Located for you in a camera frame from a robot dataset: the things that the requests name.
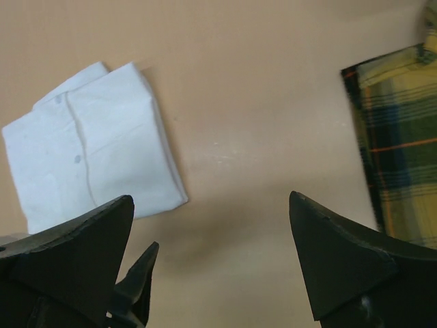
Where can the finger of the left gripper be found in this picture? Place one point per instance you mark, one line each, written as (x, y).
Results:
(130, 301)

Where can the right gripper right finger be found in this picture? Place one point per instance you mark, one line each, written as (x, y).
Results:
(358, 277)

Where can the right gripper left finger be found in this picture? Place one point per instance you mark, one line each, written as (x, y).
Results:
(64, 276)

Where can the white long sleeve shirt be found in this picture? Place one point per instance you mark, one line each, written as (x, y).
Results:
(98, 136)

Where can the yellow plaid shirt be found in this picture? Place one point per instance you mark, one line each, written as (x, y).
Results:
(393, 103)

